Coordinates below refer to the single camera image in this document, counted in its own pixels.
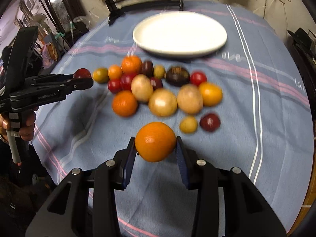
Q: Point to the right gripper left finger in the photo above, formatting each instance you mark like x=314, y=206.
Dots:
x=114, y=174

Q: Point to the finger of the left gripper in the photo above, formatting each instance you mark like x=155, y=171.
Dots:
x=49, y=78
x=78, y=84

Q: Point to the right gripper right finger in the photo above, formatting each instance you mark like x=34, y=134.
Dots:
x=198, y=174

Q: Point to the small orange tomato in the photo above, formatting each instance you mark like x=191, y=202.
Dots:
x=115, y=72

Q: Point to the small yellow longan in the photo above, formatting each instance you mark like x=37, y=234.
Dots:
x=188, y=125

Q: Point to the small orange mandarin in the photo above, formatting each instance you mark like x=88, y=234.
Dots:
x=155, y=141

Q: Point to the orange mandarin front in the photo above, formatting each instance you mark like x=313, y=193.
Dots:
x=124, y=104

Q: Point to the dark red cherry plum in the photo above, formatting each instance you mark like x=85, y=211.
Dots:
x=210, y=122

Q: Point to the large bumpy mandarin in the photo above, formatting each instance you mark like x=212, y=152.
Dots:
x=131, y=64

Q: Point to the tan passion fruit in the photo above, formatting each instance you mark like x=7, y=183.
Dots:
x=189, y=99
x=141, y=88
x=163, y=103

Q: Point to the small dark red plum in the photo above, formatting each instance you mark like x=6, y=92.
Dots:
x=156, y=83

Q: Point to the yellow-orange tomato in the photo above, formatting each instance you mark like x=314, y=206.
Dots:
x=211, y=94

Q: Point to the red cherry tomato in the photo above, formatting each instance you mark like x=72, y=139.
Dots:
x=197, y=78

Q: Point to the yellow-green tomato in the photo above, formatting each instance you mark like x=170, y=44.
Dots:
x=100, y=75

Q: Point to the person's left hand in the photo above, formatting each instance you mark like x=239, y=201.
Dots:
x=26, y=131

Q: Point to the dark brown date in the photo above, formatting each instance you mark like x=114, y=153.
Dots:
x=147, y=68

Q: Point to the small yellow-green fruit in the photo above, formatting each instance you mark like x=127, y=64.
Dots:
x=159, y=71

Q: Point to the blue striped tablecloth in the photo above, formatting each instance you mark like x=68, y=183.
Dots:
x=266, y=130

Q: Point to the white round plate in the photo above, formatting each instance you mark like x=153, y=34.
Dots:
x=180, y=34

